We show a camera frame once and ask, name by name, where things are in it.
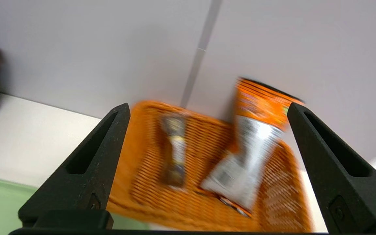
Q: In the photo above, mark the orange snack bag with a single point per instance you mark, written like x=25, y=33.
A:
x=253, y=143

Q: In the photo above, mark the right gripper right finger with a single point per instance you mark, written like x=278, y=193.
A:
x=344, y=182

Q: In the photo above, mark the orange wicker basket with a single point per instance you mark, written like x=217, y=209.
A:
x=207, y=147

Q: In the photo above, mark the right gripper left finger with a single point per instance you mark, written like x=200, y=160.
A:
x=86, y=173

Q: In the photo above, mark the brown snack bar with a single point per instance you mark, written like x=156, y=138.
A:
x=175, y=150

